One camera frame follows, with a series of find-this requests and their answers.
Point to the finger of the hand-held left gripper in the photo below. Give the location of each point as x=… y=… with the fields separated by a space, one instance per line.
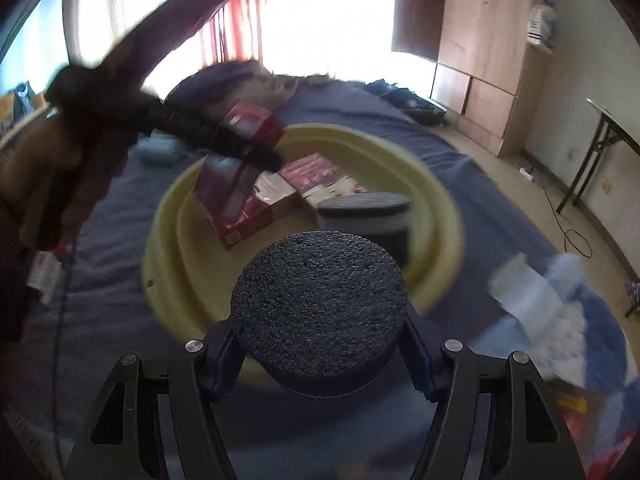
x=210 y=137
x=175 y=15

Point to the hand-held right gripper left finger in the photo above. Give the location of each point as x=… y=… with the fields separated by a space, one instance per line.
x=221 y=362

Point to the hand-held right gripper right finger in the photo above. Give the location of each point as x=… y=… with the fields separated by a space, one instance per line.
x=417 y=357

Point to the small red box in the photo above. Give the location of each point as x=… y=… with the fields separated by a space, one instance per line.
x=252 y=122

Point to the glossy dark red box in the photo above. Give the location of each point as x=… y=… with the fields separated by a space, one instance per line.
x=235 y=210

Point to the yellow plastic basin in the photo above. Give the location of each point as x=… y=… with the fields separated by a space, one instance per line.
x=190 y=270

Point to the dark grey foam disc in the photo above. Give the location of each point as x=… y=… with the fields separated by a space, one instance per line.
x=320 y=300
x=365 y=215

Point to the person's left forearm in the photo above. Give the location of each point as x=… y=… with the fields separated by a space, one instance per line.
x=30 y=165

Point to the light blue plastic case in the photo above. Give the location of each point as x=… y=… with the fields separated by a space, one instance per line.
x=156 y=149

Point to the purple clothing pile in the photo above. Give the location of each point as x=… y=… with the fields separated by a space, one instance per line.
x=220 y=80

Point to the red curtain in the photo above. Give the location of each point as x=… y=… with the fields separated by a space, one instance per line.
x=235 y=15

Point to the white topped box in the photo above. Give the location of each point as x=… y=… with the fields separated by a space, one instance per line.
x=275 y=192

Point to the red and white box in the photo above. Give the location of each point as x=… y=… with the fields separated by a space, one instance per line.
x=320 y=177

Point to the bed with navy sheet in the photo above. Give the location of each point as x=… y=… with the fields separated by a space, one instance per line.
x=105 y=240

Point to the white cloth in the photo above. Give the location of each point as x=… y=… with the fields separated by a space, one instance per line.
x=530 y=295

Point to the dark clothes heap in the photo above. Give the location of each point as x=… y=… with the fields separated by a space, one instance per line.
x=410 y=102

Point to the white power strip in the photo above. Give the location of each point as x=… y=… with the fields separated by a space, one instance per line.
x=526 y=173

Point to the wooden wardrobe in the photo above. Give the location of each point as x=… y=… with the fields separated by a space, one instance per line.
x=480 y=35

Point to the folding table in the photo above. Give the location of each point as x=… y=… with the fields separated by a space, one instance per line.
x=615 y=125

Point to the hanging white bag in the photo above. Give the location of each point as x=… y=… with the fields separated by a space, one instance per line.
x=542 y=25

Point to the wall outlet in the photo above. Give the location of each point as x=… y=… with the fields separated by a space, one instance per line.
x=607 y=187

